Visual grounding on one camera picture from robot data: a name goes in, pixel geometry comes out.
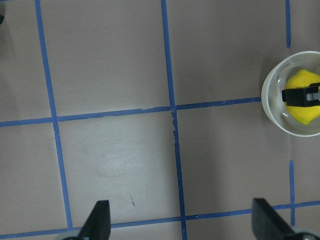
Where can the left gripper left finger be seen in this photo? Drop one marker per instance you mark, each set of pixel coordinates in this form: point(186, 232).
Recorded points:
point(98, 224)

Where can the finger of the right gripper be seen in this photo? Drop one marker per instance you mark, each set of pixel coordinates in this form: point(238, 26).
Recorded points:
point(307, 96)

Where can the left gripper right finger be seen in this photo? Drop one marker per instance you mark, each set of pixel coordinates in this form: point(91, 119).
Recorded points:
point(267, 224)

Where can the yellow lemon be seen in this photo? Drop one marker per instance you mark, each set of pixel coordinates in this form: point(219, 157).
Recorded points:
point(303, 115)

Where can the white ceramic bowl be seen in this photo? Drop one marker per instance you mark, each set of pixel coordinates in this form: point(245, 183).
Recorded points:
point(271, 93)

